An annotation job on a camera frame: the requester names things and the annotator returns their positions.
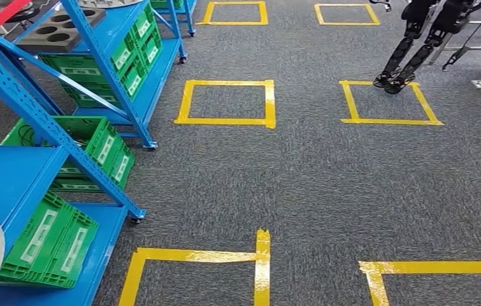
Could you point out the black round stool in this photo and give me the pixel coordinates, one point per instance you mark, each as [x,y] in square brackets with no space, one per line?
[25,12]

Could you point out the red barrier belt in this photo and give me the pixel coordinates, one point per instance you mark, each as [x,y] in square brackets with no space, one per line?
[6,13]

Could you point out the yellow floor tape square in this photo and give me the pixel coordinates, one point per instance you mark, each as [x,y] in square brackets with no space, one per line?
[345,23]
[434,267]
[392,122]
[231,23]
[262,270]

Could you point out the grey foam tray with holes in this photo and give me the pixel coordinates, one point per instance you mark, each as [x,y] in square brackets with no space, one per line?
[37,38]

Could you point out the chrome metal frame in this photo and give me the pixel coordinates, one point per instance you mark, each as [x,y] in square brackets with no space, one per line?
[476,48]

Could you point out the black humanoid robot legs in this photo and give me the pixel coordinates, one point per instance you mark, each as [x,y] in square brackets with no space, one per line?
[417,17]

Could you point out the blue metal shelf rack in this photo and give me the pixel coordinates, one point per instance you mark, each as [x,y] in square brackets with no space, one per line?
[8,177]
[155,72]

